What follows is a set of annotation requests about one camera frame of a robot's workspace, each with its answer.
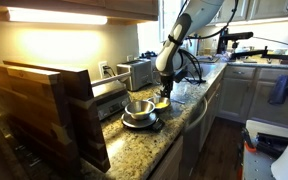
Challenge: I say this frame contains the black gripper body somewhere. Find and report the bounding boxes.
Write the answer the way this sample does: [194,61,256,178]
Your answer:
[159,71,176,91]

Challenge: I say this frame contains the shallow steel bowl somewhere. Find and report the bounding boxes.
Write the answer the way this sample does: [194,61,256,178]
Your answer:
[147,95,172,114]

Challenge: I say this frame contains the deep steel bowl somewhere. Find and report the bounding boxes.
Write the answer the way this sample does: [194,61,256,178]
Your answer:
[124,99,156,121]

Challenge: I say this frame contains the yellow grainy food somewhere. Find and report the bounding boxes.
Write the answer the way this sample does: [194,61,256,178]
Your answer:
[154,101,169,110]

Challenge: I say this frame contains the steel toaster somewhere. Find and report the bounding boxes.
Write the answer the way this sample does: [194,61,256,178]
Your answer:
[116,58,154,92]

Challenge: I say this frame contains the black kitchen scale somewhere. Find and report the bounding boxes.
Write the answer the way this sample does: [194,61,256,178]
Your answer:
[120,112,166,132]

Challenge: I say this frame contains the steel sink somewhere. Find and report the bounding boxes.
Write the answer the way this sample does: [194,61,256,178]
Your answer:
[180,61,220,83]

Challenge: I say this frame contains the white jug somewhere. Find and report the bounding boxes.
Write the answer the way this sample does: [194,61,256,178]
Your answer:
[189,37,200,57]

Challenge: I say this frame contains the grey dish mat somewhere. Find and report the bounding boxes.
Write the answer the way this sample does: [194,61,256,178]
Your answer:
[197,54,222,64]

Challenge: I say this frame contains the steel panini press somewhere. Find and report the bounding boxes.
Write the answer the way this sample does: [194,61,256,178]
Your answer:
[91,70,132,122]

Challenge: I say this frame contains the clear bottle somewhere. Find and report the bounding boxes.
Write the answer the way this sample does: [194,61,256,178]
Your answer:
[210,38,218,55]

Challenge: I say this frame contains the grey lower cabinets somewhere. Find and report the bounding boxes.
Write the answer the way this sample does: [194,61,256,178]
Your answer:
[217,64,288,129]

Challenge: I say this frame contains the grey cabinets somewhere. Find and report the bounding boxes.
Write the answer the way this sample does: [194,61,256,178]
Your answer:
[210,0,288,24]
[217,64,288,129]

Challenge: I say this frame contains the wooden base cabinet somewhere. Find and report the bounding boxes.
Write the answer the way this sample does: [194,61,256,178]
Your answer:
[147,133,185,180]

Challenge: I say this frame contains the thick end-grain cutting board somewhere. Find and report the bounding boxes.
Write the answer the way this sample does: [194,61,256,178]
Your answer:
[3,59,112,174]

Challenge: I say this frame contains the wooden upper cabinet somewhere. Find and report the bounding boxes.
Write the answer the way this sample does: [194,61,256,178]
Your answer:
[0,0,160,25]

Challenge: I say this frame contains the thin white light strip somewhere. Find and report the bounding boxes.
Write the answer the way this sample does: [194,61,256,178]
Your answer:
[214,15,288,28]

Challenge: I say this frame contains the white metal cart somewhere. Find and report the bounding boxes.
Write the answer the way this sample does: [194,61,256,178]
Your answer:
[240,119,288,180]

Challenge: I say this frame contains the black equipment bundle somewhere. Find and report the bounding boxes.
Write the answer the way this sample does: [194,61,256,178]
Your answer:
[255,132,288,158]

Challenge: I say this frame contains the grey upper cabinets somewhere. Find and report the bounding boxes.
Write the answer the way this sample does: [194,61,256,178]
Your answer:
[210,0,288,24]

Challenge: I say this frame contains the warm under-cabinet light bar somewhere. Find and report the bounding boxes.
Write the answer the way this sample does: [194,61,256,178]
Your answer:
[6,6,109,26]

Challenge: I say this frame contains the light wooden cutting board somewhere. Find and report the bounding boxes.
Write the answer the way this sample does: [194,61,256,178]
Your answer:
[0,63,82,180]

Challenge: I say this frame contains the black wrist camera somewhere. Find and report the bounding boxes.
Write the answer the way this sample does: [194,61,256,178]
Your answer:
[174,68,188,84]

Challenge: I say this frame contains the stainless dishwasher with handle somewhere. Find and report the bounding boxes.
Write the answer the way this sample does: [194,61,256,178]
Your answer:
[179,94,218,171]

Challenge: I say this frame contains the black power plug cord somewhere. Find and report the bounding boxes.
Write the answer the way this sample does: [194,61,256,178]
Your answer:
[102,65,117,78]

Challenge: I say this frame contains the black camera stand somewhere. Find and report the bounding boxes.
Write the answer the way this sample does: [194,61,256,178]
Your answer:
[216,27,288,63]

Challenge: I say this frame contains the orange handled tool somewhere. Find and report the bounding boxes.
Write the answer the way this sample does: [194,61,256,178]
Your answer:
[240,128,257,154]

